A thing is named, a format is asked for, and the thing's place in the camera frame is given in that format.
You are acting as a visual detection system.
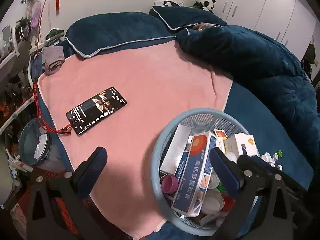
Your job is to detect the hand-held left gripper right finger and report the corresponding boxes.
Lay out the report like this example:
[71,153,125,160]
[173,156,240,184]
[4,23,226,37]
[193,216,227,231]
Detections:
[209,147,293,240]

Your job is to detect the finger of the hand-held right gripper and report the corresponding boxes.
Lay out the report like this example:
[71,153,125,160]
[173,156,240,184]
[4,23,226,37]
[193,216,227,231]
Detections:
[237,154,308,198]

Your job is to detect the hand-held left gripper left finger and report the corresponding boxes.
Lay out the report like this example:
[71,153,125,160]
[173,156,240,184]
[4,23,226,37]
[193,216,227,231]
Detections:
[26,147,108,240]

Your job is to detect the pile of bottle caps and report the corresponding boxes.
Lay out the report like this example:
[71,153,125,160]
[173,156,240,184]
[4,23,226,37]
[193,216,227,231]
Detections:
[259,151,283,172]

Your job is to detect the blue plastic mesh basket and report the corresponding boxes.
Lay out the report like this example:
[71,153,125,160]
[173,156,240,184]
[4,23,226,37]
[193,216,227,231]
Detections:
[151,108,263,237]

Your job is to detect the blue and orange ointment box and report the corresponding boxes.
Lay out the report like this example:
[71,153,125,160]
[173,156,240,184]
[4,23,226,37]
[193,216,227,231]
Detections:
[171,131,218,218]

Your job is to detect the white box with yellow drop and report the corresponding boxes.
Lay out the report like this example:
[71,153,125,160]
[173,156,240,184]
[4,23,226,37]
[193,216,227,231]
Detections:
[223,133,259,157]

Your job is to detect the small orange and white box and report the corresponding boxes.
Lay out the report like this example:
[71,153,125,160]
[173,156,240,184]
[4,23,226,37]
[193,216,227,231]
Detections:
[213,129,228,141]

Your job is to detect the dark blue bed sheet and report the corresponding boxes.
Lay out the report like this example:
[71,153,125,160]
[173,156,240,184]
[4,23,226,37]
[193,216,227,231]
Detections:
[29,55,315,240]

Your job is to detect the black smartphone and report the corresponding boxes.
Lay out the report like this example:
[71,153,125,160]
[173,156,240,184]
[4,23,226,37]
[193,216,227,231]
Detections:
[66,86,127,137]

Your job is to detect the silver cardboard box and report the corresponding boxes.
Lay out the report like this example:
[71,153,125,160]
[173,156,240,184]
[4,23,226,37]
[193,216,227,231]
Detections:
[159,123,192,176]

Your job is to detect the pink bottle cap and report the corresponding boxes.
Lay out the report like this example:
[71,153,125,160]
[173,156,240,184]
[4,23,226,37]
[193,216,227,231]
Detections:
[161,175,179,194]

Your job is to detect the trash bin with blue bag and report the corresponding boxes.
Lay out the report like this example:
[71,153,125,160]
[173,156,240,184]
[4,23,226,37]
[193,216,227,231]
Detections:
[18,118,54,172]

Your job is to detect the pink towel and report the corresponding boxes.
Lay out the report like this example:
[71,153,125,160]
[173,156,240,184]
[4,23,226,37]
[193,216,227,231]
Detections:
[37,39,233,239]

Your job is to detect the dark blue duvet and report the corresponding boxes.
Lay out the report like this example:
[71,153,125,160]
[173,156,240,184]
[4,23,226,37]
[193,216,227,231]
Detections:
[176,24,320,156]

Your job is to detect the grey cloth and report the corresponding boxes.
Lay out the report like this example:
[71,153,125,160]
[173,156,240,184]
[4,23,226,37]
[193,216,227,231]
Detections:
[41,45,66,75]

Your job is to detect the dark hanging bag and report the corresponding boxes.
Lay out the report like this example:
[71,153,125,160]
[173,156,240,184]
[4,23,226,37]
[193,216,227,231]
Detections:
[301,36,317,77]

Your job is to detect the large dark blue pillow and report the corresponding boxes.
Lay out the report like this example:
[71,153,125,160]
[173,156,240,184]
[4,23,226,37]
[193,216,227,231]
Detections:
[64,11,178,59]

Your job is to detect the white desk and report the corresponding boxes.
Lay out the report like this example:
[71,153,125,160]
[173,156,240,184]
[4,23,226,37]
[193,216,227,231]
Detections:
[0,25,21,83]

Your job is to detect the small dark blue pillow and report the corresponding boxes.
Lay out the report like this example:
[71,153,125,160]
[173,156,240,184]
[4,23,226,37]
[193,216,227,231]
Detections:
[149,5,228,32]

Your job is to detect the white wardrobe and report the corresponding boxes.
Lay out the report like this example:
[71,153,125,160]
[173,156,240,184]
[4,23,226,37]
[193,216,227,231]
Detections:
[204,0,320,63]

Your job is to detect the panda plush toy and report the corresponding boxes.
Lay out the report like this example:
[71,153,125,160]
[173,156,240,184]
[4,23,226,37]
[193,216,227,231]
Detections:
[192,0,217,13]

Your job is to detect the black and white printed cushion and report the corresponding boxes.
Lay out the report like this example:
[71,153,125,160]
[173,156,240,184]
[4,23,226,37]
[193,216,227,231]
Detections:
[152,0,185,8]

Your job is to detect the red charging cable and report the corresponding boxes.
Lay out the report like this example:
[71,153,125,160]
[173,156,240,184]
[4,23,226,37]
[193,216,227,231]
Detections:
[32,0,73,136]

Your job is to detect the purple figure wall decoration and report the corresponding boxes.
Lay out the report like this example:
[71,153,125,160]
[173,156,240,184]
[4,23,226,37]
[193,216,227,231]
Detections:
[20,0,42,42]

